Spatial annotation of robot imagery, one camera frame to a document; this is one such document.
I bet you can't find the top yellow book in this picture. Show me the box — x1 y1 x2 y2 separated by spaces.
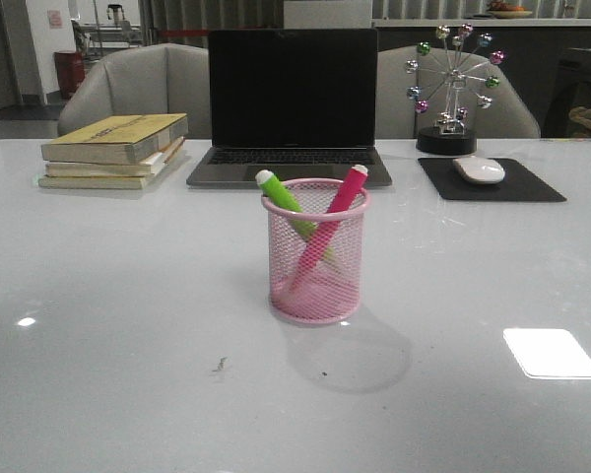
41 113 188 165

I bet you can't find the red trash bin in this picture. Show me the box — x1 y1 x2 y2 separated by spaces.
53 51 85 100

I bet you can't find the white computer mouse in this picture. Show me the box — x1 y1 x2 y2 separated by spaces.
452 156 505 184

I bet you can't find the bottom cream book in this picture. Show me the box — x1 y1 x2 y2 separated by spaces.
37 153 178 190

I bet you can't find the pink marker pen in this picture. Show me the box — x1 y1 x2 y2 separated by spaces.
288 165 368 293

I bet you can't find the cream book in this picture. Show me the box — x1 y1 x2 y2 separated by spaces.
45 137 185 177
37 153 178 190

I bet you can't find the pink mesh pen holder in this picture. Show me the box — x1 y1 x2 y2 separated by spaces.
261 177 370 324

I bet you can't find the grey laptop computer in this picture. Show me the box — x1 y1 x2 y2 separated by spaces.
186 29 392 188

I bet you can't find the middle cream book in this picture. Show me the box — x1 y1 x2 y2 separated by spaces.
45 137 185 177

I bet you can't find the green marker pen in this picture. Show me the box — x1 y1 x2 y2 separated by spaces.
255 169 343 273

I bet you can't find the left grey armchair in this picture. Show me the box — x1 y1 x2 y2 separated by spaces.
57 43 212 139

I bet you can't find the black mouse pad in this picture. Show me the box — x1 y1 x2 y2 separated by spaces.
418 158 566 203

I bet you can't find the ferris wheel desk ornament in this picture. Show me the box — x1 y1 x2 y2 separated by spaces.
404 23 505 156

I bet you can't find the right grey armchair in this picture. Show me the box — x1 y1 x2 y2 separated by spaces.
375 46 541 139

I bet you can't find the grey armchair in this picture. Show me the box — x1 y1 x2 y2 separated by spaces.
375 46 541 139
57 43 212 139

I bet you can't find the fruit bowl on counter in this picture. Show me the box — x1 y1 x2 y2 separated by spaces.
487 0 533 20

